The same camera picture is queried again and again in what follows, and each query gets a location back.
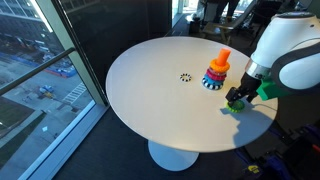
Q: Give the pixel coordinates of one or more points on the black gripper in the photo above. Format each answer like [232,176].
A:
[249,85]

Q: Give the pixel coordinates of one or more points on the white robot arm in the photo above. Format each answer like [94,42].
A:
[286,43]

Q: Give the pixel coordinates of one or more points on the wooden chair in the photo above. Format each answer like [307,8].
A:
[216,29]

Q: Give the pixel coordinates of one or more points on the blue orange bar clamp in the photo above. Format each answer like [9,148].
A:
[313,140]
[271,165]

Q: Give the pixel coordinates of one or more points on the black bin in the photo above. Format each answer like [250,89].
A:
[194,25]

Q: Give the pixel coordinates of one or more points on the grey window railing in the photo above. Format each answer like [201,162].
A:
[33,71]

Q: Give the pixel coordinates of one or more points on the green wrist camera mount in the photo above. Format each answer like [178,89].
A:
[270,91]

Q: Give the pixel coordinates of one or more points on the orange stand post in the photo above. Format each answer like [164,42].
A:
[222,56]

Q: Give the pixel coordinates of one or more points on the white table pedestal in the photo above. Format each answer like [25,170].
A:
[173,160]

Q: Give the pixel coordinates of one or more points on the grey window frame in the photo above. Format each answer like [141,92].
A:
[78,71]

